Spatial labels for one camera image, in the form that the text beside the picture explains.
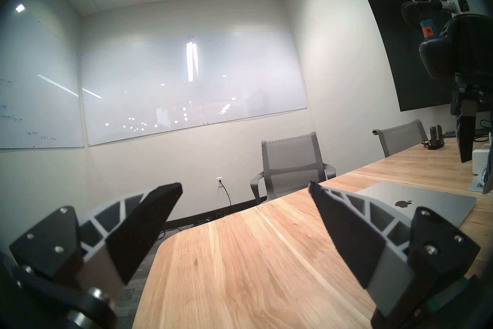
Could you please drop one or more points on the black wall television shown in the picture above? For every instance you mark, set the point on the black wall television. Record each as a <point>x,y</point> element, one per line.
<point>400,43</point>

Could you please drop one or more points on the grey mesh chair with armrests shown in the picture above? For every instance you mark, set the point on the grey mesh chair with armrests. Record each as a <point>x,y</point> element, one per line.
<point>289,154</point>

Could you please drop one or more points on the black keyboard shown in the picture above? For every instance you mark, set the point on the black keyboard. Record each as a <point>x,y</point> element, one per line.
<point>450,134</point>

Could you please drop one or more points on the large white power adapter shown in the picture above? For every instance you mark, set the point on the large white power adapter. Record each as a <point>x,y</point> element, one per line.
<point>479,160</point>

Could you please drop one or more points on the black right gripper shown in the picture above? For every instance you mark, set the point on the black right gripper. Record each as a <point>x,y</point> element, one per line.
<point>473,50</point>

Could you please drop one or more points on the silver MacBook laptop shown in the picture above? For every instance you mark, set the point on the silver MacBook laptop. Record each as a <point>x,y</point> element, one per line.
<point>431,210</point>

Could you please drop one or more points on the glass whiteboard with writing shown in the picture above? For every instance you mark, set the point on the glass whiteboard with writing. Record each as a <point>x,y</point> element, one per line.
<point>38,100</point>

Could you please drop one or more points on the black charging dock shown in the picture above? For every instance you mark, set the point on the black charging dock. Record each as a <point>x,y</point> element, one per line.
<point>436,135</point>

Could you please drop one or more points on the blank glass whiteboard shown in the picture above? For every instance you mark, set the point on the blank glass whiteboard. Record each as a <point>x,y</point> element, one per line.
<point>173,81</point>

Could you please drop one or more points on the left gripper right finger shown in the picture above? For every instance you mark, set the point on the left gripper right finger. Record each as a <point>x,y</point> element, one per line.
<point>366,239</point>

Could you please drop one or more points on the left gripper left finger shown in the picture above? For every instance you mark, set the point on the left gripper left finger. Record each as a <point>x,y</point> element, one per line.
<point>131,232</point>

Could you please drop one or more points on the grey mesh office chair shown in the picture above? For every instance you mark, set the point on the grey mesh office chair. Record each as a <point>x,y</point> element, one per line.
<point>400,137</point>

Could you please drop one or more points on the silver table outlet box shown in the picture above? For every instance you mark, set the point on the silver table outlet box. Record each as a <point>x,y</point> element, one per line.
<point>473,187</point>

